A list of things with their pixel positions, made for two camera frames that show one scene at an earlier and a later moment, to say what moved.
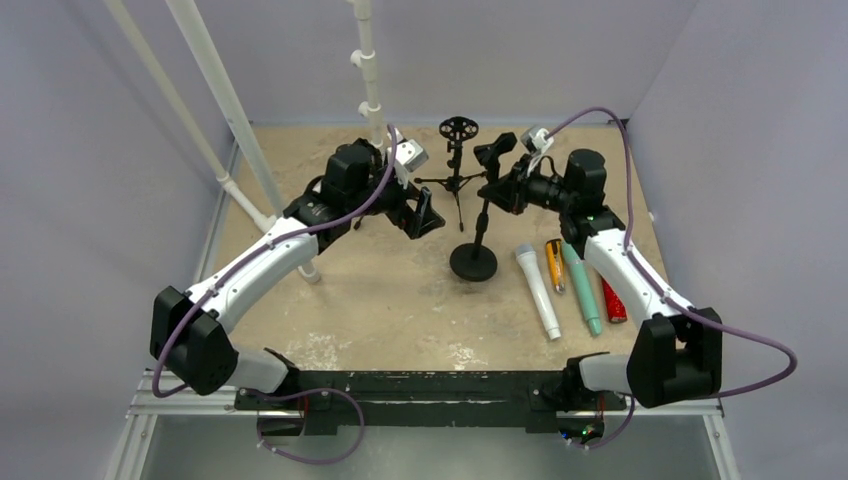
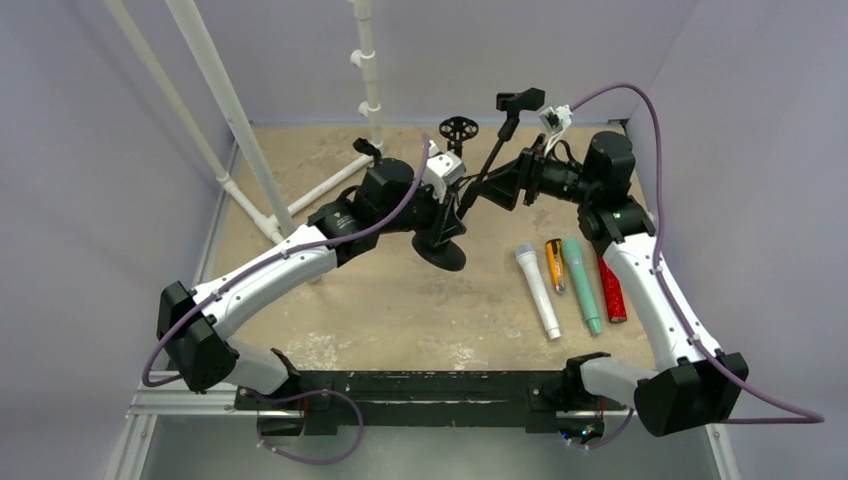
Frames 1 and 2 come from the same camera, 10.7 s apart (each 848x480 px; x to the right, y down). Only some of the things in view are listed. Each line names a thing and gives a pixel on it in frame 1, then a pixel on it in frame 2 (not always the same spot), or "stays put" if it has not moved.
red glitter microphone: [615, 307] stays put
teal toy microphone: [583, 287] stays put
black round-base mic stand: [477, 261] to [452, 257]
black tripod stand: [457, 129] stays put
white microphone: [527, 256] stays put
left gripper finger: [428, 218] to [452, 225]
